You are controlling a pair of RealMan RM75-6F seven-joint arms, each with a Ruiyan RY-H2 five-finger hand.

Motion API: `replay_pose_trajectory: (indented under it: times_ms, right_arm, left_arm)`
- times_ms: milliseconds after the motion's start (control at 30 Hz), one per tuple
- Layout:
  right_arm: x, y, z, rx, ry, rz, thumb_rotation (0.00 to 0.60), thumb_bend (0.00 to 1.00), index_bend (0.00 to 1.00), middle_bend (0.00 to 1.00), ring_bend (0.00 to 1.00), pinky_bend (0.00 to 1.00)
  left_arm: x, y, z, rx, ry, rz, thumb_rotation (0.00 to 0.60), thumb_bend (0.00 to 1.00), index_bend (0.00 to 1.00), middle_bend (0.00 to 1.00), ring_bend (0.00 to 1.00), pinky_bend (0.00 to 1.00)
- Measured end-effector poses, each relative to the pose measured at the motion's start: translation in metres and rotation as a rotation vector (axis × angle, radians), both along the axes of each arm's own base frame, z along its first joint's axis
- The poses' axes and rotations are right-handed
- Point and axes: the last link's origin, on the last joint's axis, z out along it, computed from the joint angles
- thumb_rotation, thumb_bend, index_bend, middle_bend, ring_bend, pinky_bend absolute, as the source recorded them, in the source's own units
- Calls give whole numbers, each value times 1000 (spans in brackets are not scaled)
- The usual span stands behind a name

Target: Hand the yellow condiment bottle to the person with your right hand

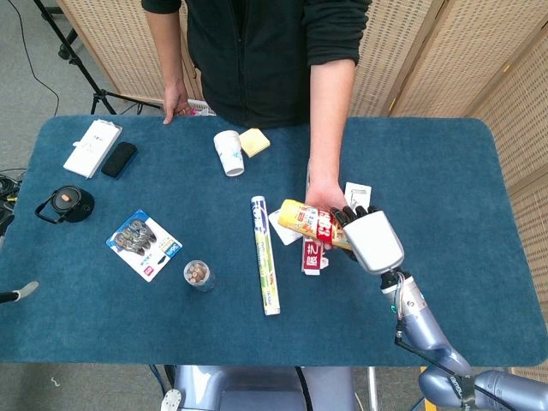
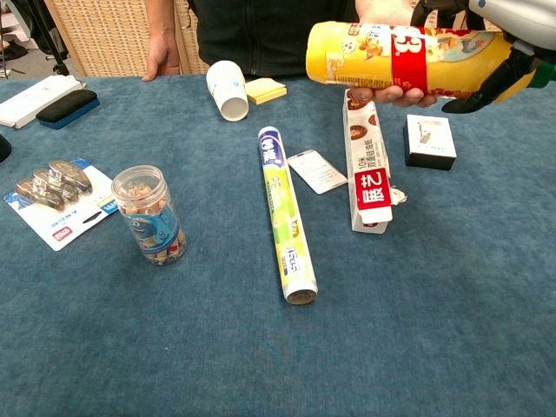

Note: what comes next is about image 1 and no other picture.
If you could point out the person left hand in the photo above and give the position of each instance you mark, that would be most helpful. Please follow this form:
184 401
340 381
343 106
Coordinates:
325 192

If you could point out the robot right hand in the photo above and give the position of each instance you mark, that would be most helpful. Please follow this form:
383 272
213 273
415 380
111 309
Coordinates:
374 240

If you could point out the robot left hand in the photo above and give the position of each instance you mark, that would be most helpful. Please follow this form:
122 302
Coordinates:
23 291

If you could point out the person right hand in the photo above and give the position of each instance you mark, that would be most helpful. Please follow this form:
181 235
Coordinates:
175 100

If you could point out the yellow snack bag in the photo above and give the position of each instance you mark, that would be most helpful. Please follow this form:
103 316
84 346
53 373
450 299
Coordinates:
299 219

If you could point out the person left forearm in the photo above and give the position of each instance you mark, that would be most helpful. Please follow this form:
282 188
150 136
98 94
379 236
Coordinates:
329 120

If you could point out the person right forearm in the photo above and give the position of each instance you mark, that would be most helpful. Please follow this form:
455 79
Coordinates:
171 47

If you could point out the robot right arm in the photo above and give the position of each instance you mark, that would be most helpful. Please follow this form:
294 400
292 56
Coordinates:
424 325

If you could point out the person torso black jacket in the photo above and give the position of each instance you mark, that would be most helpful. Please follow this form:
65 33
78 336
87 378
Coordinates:
257 55

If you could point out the small white black box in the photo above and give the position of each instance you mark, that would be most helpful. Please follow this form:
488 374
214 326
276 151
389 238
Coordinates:
357 192

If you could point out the white plastic card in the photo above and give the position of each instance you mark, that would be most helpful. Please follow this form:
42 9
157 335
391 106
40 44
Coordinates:
282 233

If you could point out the long white red baking paper box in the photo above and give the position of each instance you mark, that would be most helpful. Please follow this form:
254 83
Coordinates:
312 257

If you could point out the white paper cup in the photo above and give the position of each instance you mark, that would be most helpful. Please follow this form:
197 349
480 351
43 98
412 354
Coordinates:
229 152

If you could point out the black tripod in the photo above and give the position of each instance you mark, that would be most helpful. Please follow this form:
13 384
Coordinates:
100 96

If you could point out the black rectangular case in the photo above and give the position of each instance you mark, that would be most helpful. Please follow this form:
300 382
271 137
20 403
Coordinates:
119 159

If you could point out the yellow sticky note pad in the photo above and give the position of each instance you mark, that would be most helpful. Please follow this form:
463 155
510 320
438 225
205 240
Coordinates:
255 142

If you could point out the green white cling film roll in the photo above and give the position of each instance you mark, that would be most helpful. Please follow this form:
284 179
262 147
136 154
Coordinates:
266 257

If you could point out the flat white cardboard box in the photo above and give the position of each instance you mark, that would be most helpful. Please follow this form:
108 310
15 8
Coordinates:
92 147

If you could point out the clear plastic snack jar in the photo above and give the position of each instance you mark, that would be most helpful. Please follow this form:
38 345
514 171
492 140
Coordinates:
199 275

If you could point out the blue tablecloth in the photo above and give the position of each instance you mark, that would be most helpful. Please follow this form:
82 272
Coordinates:
171 334

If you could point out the grey robot torso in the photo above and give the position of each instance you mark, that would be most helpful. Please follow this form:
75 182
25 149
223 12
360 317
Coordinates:
257 389

